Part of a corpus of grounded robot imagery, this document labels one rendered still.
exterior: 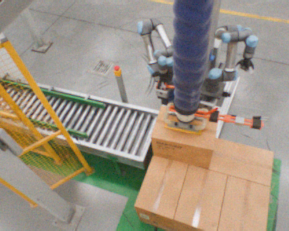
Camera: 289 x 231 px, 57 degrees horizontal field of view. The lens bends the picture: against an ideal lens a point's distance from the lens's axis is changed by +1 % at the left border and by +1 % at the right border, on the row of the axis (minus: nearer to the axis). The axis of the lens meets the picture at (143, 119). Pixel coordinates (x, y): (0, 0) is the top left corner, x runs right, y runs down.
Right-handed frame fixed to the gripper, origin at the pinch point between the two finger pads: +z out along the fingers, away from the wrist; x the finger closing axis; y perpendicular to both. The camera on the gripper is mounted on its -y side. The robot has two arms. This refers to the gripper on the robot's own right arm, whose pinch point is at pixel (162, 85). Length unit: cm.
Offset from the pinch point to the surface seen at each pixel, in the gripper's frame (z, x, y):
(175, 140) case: 24, -45, 24
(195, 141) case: 24, -41, 42
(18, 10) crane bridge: -177, -147, 29
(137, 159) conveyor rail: 59, -58, -15
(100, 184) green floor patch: 118, -76, -67
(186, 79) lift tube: -53, -38, 30
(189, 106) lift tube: -20, -36, 34
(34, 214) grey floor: 118, -131, -131
